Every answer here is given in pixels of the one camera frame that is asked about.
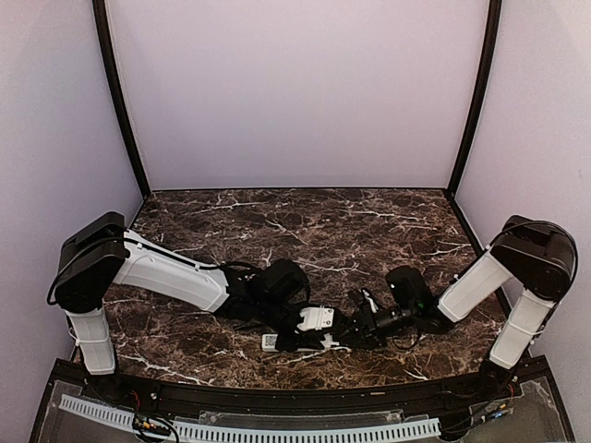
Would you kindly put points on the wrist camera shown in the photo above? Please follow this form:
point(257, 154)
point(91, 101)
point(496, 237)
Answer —
point(318, 318)
point(363, 299)

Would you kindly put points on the right black frame post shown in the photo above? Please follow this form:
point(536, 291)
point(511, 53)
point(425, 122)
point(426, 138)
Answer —
point(478, 97)

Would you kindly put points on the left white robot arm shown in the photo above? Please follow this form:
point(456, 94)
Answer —
point(105, 252)

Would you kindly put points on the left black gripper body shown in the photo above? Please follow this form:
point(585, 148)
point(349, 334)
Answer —
point(271, 314)

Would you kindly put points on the white remote control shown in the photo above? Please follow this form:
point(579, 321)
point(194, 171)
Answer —
point(272, 343)

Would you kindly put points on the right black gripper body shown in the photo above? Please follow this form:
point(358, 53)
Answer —
point(380, 328)

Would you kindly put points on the white slotted cable duct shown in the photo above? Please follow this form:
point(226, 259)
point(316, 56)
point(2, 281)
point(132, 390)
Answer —
point(216, 427)

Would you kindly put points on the black frame post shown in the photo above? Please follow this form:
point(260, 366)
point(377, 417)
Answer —
point(478, 97)
point(107, 49)

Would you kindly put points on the left black frame post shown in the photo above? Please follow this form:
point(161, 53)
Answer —
point(107, 49)

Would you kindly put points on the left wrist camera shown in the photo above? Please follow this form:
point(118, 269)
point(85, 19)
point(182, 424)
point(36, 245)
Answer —
point(318, 318)

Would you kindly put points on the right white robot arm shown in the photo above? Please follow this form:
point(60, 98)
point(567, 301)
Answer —
point(540, 255)

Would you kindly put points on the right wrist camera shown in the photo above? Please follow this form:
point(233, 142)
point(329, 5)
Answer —
point(363, 299)

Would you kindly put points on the black front rail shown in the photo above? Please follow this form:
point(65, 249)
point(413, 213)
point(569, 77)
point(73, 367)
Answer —
point(451, 396)

